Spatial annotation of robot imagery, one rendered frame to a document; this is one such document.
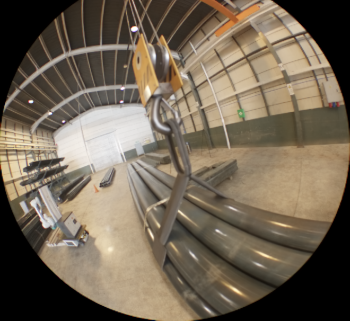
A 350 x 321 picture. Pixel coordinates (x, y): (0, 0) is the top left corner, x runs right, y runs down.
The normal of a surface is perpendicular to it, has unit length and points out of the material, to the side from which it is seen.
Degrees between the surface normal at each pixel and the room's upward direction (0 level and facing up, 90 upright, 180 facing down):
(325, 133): 90
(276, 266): 19
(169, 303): 0
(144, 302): 0
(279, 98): 90
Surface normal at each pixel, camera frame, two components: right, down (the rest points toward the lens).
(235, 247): -0.54, -0.80
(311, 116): -0.84, 0.31
